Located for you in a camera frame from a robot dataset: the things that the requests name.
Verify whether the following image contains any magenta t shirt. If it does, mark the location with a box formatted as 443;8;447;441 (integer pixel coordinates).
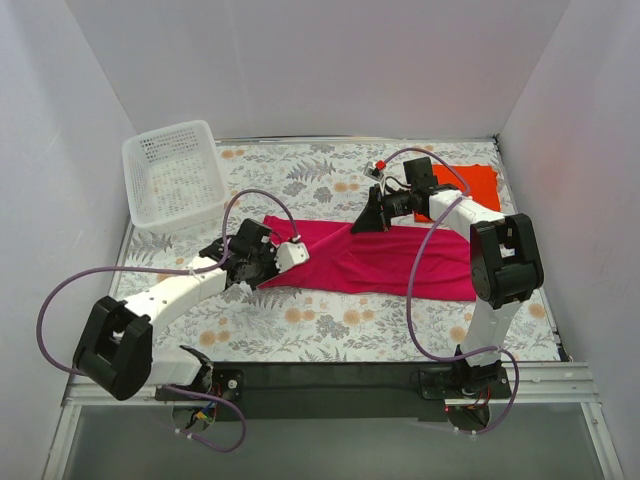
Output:
260;220;476;301

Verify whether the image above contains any white plastic basket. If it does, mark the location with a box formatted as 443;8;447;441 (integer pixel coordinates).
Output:
121;120;230;234

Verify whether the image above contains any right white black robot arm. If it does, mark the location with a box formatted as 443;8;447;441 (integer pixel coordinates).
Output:
351;152;544;399

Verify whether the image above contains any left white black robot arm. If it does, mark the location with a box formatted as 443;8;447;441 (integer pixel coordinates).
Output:
73;219;309;400

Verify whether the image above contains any floral table mat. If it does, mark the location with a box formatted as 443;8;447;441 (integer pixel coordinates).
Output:
111;140;560;362

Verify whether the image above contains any folded orange t shirt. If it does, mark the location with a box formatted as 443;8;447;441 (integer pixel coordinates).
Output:
433;165;501;211

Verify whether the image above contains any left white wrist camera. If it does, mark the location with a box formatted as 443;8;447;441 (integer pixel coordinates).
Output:
275;242;310;274

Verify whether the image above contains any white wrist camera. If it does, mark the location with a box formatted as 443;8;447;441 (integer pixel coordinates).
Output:
363;161;386;182
275;242;310;274

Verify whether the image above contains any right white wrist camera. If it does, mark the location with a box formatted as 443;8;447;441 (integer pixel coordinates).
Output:
363;161;386;182

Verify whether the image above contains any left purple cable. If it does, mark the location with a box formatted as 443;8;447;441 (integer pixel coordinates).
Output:
37;189;301;454

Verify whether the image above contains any purple cable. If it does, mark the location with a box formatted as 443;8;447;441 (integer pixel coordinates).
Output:
37;189;301;454
379;147;521;435

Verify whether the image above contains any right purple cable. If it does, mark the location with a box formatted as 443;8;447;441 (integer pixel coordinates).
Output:
379;147;521;435

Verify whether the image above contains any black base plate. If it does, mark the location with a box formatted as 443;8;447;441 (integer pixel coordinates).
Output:
154;363;511;421

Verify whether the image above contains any aluminium frame rail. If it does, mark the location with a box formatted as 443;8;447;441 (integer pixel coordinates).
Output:
42;362;605;479

